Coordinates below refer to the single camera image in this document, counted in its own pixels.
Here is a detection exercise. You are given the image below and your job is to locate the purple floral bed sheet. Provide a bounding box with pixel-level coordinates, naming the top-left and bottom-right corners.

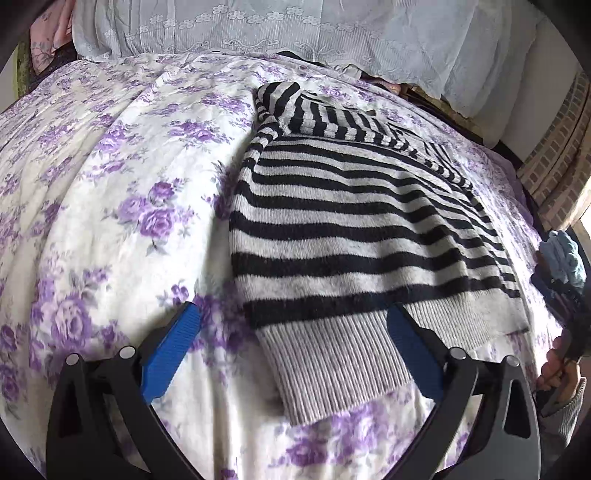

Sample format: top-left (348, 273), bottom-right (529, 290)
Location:
top-left (0, 51), bottom-right (568, 480)

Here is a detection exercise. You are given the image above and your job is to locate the pink floral cloth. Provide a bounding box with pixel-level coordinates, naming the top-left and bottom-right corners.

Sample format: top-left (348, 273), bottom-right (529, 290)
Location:
top-left (30, 0), bottom-right (77, 75)

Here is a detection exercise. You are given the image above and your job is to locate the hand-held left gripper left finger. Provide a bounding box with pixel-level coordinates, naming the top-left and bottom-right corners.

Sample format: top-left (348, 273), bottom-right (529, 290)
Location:
top-left (45, 302), bottom-right (203, 480)

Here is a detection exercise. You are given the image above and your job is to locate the person's right forearm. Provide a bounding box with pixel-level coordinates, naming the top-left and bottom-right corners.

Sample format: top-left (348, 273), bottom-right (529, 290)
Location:
top-left (538, 378), bottom-right (587, 455)

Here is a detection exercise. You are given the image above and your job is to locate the light blue cloth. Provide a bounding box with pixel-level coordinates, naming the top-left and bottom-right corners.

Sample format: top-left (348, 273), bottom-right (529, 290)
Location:
top-left (538, 231), bottom-right (587, 289)

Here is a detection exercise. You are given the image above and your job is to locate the brick pattern curtain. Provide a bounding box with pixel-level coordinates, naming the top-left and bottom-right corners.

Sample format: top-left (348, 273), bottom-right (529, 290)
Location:
top-left (517, 69), bottom-right (591, 232)

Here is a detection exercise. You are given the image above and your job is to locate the person's right hand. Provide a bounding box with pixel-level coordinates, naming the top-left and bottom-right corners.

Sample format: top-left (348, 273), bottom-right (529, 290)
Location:
top-left (539, 336), bottom-right (580, 393)

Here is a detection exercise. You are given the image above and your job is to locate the black grey striped sweater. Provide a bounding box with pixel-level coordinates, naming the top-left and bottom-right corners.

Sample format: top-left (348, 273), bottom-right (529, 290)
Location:
top-left (228, 80), bottom-right (531, 426)

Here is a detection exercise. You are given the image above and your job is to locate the white lace cover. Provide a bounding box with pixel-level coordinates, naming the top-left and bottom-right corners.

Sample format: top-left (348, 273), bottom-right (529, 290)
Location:
top-left (71, 0), bottom-right (546, 118)

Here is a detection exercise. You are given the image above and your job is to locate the green patterned cloth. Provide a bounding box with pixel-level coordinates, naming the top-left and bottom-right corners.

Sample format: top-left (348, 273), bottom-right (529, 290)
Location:
top-left (11, 46), bottom-right (33, 97)

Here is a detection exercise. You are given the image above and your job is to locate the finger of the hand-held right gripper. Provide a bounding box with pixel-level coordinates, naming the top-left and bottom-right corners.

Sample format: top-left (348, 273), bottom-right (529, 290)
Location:
top-left (531, 273), bottom-right (573, 325)

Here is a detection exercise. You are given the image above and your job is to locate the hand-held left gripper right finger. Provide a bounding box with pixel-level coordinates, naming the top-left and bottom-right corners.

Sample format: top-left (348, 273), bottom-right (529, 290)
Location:
top-left (387, 304), bottom-right (542, 480)

